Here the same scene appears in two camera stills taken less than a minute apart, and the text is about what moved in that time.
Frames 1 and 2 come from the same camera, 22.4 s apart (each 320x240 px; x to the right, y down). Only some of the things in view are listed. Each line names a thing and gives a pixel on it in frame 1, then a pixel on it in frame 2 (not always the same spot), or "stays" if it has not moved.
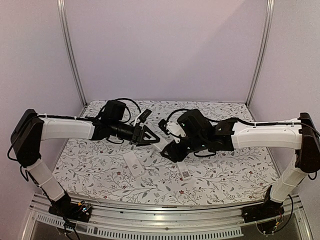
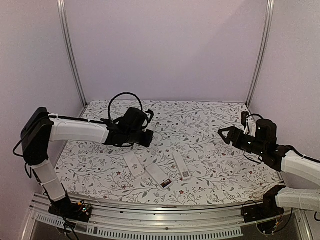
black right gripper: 175,155 to 232,135
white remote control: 161,144 to 164,182
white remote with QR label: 184,171 stays
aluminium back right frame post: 269,17 stays
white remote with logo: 134,165 stays
